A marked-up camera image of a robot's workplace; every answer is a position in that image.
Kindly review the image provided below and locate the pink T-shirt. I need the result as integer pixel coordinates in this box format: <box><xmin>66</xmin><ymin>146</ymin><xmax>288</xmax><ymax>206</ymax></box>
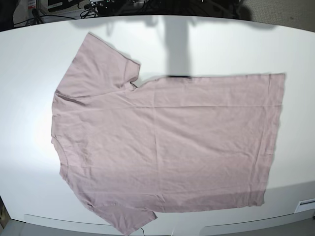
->
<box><xmin>51</xmin><ymin>33</ymin><xmax>285</xmax><ymax>236</ymax></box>

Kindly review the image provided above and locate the background cables and equipment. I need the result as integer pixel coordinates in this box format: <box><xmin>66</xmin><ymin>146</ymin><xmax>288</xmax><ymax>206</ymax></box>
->
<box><xmin>13</xmin><ymin>0</ymin><xmax>116</xmax><ymax>27</ymax></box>

